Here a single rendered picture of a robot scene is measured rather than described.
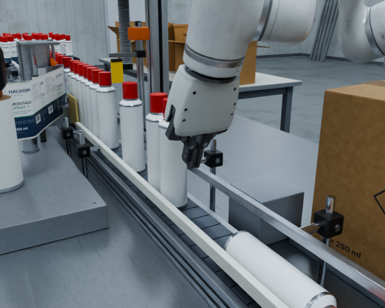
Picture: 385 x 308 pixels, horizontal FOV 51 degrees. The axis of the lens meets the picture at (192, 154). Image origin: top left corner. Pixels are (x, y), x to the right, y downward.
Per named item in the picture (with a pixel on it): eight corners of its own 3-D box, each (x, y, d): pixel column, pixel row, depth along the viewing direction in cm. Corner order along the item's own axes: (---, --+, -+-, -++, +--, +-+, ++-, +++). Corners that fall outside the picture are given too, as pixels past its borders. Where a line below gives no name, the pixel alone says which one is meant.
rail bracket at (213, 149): (184, 217, 83) (183, 141, 77) (214, 209, 86) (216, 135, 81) (192, 225, 80) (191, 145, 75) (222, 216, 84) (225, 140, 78)
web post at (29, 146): (20, 149, 109) (10, 79, 103) (38, 146, 111) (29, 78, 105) (22, 154, 105) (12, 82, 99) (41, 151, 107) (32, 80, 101)
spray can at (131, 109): (120, 168, 95) (114, 81, 89) (140, 165, 98) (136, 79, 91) (127, 176, 91) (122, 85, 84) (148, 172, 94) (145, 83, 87)
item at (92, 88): (91, 142, 116) (85, 69, 109) (109, 139, 118) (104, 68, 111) (96, 146, 111) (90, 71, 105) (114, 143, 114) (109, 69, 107)
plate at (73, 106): (69, 120, 132) (66, 93, 129) (71, 120, 133) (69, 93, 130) (76, 128, 124) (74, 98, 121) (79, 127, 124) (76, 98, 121)
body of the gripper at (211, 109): (229, 49, 61) (214, 112, 68) (168, 51, 57) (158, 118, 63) (256, 71, 56) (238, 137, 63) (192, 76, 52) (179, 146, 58)
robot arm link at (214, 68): (228, 34, 60) (223, 53, 62) (175, 35, 56) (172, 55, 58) (260, 59, 55) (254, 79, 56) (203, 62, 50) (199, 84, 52)
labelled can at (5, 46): (13, 67, 278) (9, 36, 272) (12, 68, 274) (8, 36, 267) (5, 67, 277) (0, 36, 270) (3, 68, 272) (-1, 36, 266)
